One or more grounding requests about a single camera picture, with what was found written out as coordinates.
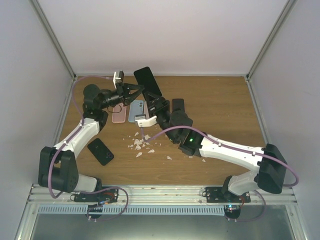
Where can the right aluminium corner post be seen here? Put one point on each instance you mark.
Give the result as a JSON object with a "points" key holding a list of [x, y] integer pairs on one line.
{"points": [[287, 8]]}

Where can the phone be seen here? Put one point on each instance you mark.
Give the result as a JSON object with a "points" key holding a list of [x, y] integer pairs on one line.
{"points": [[145, 77]]}

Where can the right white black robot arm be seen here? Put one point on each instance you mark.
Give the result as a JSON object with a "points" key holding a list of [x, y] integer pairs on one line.
{"points": [[266, 166]]}

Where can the white debris pile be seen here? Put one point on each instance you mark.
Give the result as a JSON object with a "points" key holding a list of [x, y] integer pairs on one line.
{"points": [[139, 146]]}

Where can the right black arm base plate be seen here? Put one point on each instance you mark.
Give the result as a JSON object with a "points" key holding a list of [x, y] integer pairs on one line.
{"points": [[217, 194]]}

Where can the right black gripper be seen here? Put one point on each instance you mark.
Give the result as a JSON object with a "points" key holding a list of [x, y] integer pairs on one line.
{"points": [[161, 104]]}

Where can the grey slotted cable duct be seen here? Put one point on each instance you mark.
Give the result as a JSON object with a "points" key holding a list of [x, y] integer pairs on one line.
{"points": [[197, 210]]}

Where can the aluminium front rail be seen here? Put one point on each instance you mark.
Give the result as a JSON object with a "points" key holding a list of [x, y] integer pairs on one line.
{"points": [[160, 195]]}

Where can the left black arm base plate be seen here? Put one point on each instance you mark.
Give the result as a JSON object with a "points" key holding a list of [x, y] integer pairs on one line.
{"points": [[105, 197]]}

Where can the pink phone case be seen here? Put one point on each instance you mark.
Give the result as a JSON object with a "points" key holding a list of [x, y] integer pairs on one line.
{"points": [[119, 114]]}

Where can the blue phone case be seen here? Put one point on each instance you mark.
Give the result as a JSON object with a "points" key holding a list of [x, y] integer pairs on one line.
{"points": [[136, 108]]}

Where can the beige phone case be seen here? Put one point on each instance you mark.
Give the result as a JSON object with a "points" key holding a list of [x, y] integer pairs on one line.
{"points": [[145, 110]]}

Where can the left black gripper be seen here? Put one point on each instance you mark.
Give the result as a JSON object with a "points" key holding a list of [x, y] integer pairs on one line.
{"points": [[123, 90]]}

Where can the black phone face down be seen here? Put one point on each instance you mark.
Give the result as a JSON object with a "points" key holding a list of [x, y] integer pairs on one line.
{"points": [[100, 151]]}

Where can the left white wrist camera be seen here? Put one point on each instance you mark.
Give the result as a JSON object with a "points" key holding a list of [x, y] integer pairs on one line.
{"points": [[118, 77]]}

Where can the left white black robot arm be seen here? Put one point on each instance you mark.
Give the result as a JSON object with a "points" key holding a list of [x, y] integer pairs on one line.
{"points": [[58, 164]]}

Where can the aluminium corner post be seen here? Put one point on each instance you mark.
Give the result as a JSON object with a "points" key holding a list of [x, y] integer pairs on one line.
{"points": [[52, 36], [287, 8]]}

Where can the left aluminium corner post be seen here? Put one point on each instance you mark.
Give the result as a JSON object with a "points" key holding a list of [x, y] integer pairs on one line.
{"points": [[52, 36]]}

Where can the black smartphone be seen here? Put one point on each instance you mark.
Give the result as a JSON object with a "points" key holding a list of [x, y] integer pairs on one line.
{"points": [[178, 104]]}

